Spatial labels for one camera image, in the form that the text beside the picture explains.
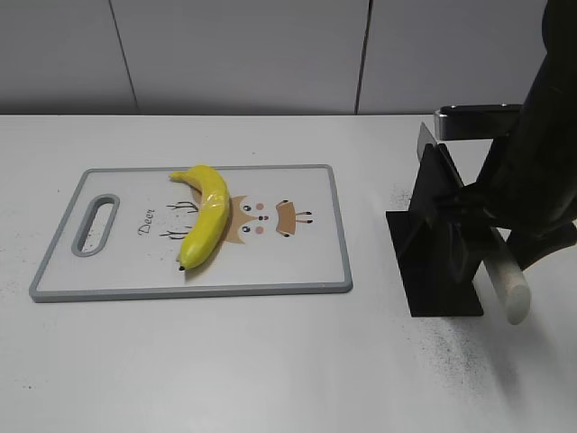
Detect white-handled kitchen knife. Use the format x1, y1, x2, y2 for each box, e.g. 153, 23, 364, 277
415, 122, 530, 326

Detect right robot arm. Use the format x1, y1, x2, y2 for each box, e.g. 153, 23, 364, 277
435, 1, 576, 270

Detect white grey-rimmed cutting board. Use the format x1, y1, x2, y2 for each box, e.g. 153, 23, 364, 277
29, 164, 353, 302

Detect yellow plastic banana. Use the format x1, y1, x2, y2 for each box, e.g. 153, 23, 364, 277
169, 165, 230, 271

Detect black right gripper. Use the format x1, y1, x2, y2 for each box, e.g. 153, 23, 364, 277
433, 130, 576, 282

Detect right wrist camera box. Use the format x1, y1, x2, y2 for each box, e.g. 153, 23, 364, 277
435, 104, 522, 141

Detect black knife stand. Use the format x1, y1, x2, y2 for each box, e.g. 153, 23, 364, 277
385, 144, 483, 318

